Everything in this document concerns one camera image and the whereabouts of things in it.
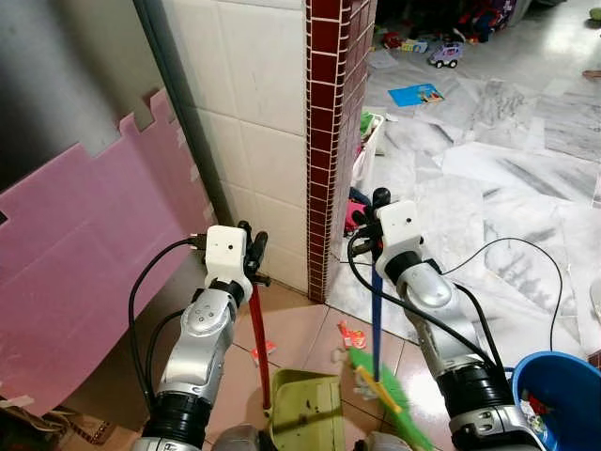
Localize green broom with blue handle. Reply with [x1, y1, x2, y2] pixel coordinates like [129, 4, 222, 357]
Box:
[346, 263, 436, 451]

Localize green dustpan with red handle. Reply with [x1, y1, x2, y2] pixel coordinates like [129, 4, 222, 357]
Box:
[248, 280, 347, 451]

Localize white basket with toys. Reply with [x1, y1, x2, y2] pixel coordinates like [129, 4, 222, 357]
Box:
[353, 111, 388, 189]

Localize red white snack wrapper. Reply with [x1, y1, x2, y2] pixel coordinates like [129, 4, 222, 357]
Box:
[338, 319, 369, 352]
[251, 340, 279, 365]

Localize blue picture book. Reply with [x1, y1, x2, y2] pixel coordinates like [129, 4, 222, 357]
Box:
[388, 83, 446, 107]

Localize white paper sheet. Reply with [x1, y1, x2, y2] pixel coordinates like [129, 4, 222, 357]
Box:
[366, 49, 399, 71]

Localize white purple toy car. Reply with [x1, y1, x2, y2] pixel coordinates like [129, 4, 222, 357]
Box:
[427, 41, 464, 70]

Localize pink foam puzzle mat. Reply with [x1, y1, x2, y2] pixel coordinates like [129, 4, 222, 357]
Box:
[0, 88, 219, 416]

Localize grey robot left leg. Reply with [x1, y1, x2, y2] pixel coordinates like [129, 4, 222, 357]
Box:
[211, 424, 275, 451]

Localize grey robot leg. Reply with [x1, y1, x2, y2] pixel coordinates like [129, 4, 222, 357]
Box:
[211, 424, 275, 451]
[362, 431, 414, 451]

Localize grey robot right leg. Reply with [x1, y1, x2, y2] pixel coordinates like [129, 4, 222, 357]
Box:
[362, 431, 414, 451]

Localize rubbish scraps in bucket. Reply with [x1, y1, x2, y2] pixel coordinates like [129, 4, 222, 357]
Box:
[519, 389, 555, 431]

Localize blue plastic bucket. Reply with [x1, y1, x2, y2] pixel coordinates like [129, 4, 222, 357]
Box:
[511, 350, 601, 451]

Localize brown cardboard piece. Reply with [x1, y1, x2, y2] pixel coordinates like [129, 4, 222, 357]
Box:
[0, 395, 118, 451]

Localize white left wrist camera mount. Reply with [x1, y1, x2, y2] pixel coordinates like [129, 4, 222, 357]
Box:
[204, 225, 253, 303]

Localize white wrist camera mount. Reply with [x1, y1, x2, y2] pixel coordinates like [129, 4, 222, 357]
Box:
[375, 199, 425, 275]
[204, 225, 253, 303]

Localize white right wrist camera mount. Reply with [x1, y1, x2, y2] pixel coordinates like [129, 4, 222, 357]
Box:
[375, 199, 425, 275]

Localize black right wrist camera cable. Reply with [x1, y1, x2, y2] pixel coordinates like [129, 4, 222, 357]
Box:
[346, 225, 497, 367]

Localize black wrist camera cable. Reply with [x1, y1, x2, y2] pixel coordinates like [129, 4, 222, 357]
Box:
[127, 237, 209, 386]
[346, 225, 497, 367]

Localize black left wrist camera cable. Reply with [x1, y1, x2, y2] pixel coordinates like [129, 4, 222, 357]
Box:
[127, 237, 209, 386]

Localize thin black looping cable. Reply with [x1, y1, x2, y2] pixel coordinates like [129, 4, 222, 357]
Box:
[441, 236, 565, 356]

